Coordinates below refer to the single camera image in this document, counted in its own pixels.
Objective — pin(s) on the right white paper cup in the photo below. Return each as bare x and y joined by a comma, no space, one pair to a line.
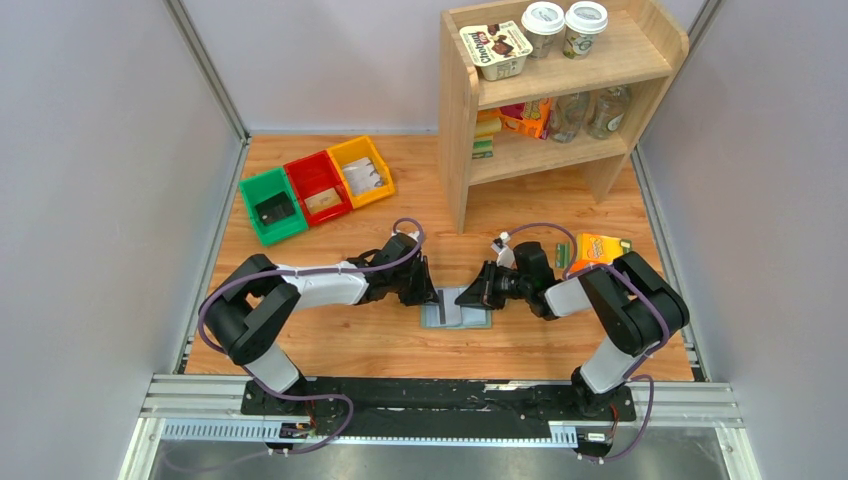
584,21

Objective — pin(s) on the Chobani yogurt tub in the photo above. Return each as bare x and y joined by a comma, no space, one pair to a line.
498,50

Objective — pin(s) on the card in red bin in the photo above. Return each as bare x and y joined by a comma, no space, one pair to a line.
322,201

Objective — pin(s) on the white paper cup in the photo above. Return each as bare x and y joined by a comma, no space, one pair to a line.
542,21
584,21

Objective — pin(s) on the black card in green bin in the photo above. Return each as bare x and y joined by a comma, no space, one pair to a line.
275,209

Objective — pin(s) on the green plastic bin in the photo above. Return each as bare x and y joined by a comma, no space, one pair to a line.
261,187

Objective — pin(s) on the wooden shelf unit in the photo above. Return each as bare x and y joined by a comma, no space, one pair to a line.
644,47

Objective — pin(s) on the card in yellow bin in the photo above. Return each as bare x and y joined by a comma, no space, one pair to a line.
362,176

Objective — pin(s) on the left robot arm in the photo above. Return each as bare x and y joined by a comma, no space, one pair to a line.
244,316

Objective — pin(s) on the red plastic bin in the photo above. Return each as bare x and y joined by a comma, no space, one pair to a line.
312,174

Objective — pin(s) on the left clear glass jar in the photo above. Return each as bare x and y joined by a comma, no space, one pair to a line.
567,117

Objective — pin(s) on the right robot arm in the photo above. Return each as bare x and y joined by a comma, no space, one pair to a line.
637,308

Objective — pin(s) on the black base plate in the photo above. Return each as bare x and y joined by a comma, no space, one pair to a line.
438,408

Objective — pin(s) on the orange box on shelf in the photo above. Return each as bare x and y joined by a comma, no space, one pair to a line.
528,118

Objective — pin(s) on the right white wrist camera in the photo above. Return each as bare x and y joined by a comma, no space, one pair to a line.
504,254

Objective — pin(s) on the left white paper cup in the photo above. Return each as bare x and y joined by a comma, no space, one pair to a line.
542,21

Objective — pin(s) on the right clear glass jar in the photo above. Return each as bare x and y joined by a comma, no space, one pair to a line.
610,107

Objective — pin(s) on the clear glass jar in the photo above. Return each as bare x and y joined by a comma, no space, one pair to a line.
567,117
610,107

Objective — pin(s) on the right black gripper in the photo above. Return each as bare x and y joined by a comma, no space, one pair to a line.
482,291

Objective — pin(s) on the yellow green sponge stack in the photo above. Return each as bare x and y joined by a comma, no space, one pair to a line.
488,123

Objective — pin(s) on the yellow plastic bin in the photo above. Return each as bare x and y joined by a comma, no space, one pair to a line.
351,150

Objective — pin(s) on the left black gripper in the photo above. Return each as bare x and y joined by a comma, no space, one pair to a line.
426,292

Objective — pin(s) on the aluminium frame rail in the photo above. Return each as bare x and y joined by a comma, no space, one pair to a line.
207,408

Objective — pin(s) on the green card holder wallet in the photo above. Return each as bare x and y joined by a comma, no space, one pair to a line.
446,315

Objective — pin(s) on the orange snack box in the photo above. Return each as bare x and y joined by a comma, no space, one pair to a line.
589,250

